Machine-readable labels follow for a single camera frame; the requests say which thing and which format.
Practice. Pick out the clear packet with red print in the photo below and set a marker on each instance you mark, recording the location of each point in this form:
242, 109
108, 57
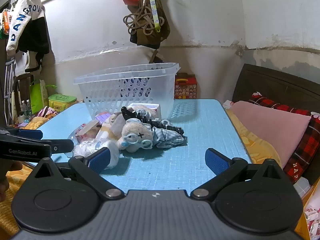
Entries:
86, 130

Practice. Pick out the colourful hanging packets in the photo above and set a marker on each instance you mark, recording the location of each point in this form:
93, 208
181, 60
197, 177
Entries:
5, 23

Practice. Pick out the green lidded box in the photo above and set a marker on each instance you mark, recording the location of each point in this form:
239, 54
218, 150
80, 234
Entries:
61, 102

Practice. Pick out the clear plastic bottle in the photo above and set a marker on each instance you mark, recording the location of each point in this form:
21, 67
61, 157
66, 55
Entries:
24, 108

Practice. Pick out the white plastic packet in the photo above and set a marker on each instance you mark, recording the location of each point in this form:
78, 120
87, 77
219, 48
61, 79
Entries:
90, 148

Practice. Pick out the black hair claw clip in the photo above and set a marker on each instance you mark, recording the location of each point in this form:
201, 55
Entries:
126, 112

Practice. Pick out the clear plastic basket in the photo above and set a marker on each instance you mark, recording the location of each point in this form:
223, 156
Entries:
112, 90

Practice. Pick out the metal crutch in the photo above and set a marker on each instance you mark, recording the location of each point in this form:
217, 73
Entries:
8, 90

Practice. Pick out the blue striped scrunchie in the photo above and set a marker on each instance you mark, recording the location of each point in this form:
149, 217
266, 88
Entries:
166, 138

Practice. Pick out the yellow bed sheet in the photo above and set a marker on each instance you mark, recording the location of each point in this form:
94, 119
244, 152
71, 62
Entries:
252, 142

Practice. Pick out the white and black hanging jacket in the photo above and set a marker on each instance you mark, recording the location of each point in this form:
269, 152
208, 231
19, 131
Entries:
27, 27

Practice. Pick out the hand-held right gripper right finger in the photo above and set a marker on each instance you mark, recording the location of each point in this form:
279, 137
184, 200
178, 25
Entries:
216, 161

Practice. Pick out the brown hanging tag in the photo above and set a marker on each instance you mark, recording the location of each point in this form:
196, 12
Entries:
153, 56

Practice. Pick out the clear plastic container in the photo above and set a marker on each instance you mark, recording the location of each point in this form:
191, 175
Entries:
301, 186

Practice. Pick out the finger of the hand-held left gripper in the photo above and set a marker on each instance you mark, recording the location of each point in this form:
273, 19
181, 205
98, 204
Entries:
62, 145
30, 134

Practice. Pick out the orange blanket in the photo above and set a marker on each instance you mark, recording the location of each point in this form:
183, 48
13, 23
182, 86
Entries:
7, 215

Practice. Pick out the green paper bag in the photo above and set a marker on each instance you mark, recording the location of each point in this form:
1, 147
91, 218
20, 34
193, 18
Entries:
37, 96

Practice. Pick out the red gift box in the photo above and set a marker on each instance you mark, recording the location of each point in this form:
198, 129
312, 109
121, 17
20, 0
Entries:
186, 87

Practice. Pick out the pink pillow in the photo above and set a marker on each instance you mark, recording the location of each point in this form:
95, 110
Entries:
270, 130

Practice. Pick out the orange cardboard box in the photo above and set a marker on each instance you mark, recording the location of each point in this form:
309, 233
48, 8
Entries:
306, 220

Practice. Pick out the purple box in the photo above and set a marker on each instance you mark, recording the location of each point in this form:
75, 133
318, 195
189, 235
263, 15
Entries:
103, 117

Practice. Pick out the beige soft pouch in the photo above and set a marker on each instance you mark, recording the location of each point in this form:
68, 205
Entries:
112, 127

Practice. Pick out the red plaid pillow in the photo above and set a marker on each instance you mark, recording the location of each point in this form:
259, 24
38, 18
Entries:
303, 150

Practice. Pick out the dark wooden headboard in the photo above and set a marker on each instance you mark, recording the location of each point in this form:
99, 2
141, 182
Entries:
275, 85

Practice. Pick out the beige plush bear with glasses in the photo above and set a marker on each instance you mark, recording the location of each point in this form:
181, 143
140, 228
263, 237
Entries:
136, 135

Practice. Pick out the brown hanging bag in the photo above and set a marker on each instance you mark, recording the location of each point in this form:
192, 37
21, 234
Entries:
150, 38

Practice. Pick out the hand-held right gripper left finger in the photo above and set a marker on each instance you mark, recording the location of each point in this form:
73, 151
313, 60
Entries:
100, 160

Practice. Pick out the person's left hand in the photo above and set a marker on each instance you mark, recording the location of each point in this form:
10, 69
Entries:
3, 188

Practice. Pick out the colourful patterned cloth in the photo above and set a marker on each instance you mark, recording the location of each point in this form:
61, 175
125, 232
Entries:
42, 117

